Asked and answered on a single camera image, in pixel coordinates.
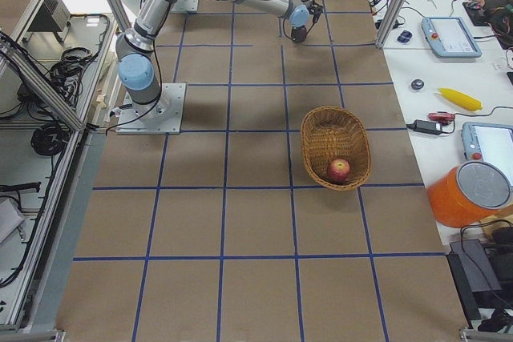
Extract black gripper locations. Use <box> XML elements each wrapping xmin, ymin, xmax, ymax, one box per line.
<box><xmin>290</xmin><ymin>26</ymin><xmax>309</xmax><ymax>39</ymax></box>

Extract oval wicker basket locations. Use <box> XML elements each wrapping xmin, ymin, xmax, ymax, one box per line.
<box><xmin>301</xmin><ymin>106</ymin><xmax>371</xmax><ymax>191</ymax></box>

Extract small blue device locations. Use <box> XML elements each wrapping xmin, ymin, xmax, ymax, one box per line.
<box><xmin>397</xmin><ymin>30</ymin><xmax>413</xmax><ymax>44</ymax></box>

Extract round dark knob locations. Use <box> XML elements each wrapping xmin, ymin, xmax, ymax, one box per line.
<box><xmin>410</xmin><ymin>78</ymin><xmax>425</xmax><ymax>91</ymax></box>

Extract far teach pendant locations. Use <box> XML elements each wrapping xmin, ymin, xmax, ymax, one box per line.
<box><xmin>421</xmin><ymin>17</ymin><xmax>482</xmax><ymax>58</ymax></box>

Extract teach pendant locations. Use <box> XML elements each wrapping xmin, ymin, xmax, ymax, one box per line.
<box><xmin>461</xmin><ymin>122</ymin><xmax>512</xmax><ymax>168</ymax></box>
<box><xmin>421</xmin><ymin>17</ymin><xmax>482</xmax><ymax>58</ymax></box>

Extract black power adapter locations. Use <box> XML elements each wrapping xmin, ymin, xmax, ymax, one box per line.
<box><xmin>406</xmin><ymin>119</ymin><xmax>443</xmax><ymax>135</ymax></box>

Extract small red device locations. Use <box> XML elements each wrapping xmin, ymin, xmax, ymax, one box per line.
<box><xmin>427</xmin><ymin>111</ymin><xmax>455</xmax><ymax>125</ymax></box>

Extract yellow toy corn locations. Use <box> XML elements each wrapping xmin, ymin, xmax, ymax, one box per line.
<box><xmin>438</xmin><ymin>87</ymin><xmax>483</xmax><ymax>111</ymax></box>

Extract near teach pendant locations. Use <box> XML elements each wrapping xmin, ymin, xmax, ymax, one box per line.
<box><xmin>461</xmin><ymin>122</ymin><xmax>512</xmax><ymax>168</ymax></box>

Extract orange cylinder container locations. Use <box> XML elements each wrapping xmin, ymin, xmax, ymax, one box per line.
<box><xmin>427</xmin><ymin>161</ymin><xmax>512</xmax><ymax>228</ymax></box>

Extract grey control box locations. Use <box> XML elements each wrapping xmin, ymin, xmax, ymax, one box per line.
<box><xmin>27</xmin><ymin>0</ymin><xmax>71</xmax><ymax>43</ymax></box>

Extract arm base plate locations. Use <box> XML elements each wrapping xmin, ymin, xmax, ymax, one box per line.
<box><xmin>115</xmin><ymin>83</ymin><xmax>187</xmax><ymax>135</ymax></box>
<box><xmin>169</xmin><ymin>0</ymin><xmax>199</xmax><ymax>14</ymax></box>

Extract coiled black cables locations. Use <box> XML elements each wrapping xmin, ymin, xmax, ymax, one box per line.
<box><xmin>30</xmin><ymin>121</ymin><xmax>67</xmax><ymax>157</ymax></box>

